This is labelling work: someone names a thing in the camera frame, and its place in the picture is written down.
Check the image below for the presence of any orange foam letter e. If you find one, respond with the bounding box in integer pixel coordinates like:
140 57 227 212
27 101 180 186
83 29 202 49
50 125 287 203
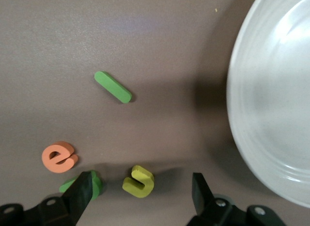
41 141 78 174

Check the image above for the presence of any green foam letter p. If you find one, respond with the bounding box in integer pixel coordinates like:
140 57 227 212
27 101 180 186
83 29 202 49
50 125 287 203
59 170 104 201

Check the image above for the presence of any yellow foam letter u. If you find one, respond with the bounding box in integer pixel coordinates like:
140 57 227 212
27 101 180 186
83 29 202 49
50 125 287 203
122 165 155 198

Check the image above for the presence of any brown table mat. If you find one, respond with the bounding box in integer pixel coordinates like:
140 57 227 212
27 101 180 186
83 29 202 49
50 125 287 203
0 0 310 226

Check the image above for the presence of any beige brown plate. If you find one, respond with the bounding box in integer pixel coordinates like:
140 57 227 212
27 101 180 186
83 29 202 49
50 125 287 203
226 0 310 209

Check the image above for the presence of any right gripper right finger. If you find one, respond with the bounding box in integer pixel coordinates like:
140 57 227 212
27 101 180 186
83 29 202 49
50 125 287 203
186 172 288 226

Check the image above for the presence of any green foam letter l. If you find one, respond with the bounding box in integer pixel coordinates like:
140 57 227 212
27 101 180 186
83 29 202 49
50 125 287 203
93 71 133 105

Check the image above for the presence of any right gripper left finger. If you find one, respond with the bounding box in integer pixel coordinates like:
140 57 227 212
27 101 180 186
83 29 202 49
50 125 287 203
0 171 93 226

